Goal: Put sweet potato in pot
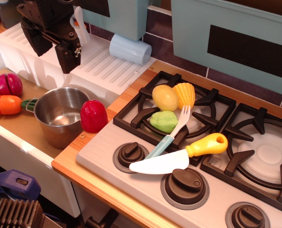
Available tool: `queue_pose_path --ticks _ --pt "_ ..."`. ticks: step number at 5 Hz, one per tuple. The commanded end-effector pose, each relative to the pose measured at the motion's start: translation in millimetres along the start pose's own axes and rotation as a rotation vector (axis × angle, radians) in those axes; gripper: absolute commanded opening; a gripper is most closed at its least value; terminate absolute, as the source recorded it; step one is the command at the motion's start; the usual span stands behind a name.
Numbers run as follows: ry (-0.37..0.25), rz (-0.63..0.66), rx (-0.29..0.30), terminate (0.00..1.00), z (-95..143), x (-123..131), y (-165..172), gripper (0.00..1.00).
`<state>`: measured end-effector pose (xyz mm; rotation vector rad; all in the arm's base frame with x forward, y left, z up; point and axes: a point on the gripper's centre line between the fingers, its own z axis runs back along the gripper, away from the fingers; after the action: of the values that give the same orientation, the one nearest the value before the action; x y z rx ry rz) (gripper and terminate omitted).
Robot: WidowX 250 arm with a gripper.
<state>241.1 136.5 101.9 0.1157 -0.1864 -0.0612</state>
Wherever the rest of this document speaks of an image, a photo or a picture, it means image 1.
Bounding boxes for light blue cabinet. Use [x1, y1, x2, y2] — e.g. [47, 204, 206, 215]
[73, 0, 153, 40]
[171, 0, 282, 94]

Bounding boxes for purple toy onion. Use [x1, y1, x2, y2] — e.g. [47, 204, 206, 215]
[0, 73, 23, 96]

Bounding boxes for white toy sink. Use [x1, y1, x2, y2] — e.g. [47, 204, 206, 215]
[0, 23, 156, 218]

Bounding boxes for white and blue toy fork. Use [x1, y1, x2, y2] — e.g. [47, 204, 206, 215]
[145, 105, 191, 160]

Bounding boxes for left black stove knob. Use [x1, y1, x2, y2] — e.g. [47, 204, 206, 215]
[113, 142, 149, 174]

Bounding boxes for yellow-handled white toy knife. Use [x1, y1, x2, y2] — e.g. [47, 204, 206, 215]
[129, 133, 228, 175]

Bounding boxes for yellow toy corn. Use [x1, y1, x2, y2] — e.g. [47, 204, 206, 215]
[173, 83, 195, 109]

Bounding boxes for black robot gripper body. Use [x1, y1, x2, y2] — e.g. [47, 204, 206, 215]
[17, 0, 80, 45]

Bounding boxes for stainless steel pot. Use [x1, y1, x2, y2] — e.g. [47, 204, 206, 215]
[21, 87, 89, 149]

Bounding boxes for red toy sweet potato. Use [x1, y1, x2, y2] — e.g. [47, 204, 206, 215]
[80, 100, 108, 133]

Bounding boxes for black oven door handle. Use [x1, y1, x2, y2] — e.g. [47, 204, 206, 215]
[85, 208, 119, 228]

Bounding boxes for white toy faucet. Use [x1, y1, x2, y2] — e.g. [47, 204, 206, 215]
[70, 6, 90, 47]

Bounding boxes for grey toy stove top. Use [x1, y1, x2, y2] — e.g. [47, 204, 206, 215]
[76, 72, 282, 228]

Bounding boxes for black right burner grate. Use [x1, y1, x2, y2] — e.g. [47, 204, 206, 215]
[200, 104, 282, 211]

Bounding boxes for right black stove knob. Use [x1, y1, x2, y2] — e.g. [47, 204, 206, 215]
[225, 201, 271, 228]

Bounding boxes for light blue plastic cup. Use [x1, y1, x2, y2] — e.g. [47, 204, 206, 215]
[109, 34, 152, 65]

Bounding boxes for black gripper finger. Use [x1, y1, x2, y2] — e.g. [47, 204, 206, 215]
[55, 41, 81, 74]
[21, 19, 52, 57]

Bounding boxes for light blue left cabinet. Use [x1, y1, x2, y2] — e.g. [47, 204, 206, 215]
[73, 0, 153, 40]

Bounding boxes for black ribbed heat sink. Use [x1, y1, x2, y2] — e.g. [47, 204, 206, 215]
[0, 199, 45, 228]

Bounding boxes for light blue right cabinet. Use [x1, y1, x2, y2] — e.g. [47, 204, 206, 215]
[171, 0, 282, 94]

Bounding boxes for black stove knob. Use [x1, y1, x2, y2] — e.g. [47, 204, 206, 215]
[160, 168, 210, 210]
[113, 142, 149, 174]
[225, 201, 271, 228]

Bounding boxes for middle black stove knob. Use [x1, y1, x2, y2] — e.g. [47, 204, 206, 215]
[160, 168, 210, 210]

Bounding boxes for black left burner grate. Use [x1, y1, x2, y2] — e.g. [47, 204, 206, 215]
[113, 71, 236, 153]

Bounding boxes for blue clamp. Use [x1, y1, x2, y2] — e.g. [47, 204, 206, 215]
[0, 170, 41, 200]

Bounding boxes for green toy lettuce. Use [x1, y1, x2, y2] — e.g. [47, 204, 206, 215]
[150, 111, 178, 133]

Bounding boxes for black burner grate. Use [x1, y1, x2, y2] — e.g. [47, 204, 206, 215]
[200, 104, 282, 211]
[113, 71, 236, 153]

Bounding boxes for orange toy carrot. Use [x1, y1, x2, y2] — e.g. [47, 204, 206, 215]
[0, 95, 22, 115]

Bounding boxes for yellow toy potato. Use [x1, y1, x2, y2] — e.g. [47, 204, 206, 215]
[152, 85, 179, 111]

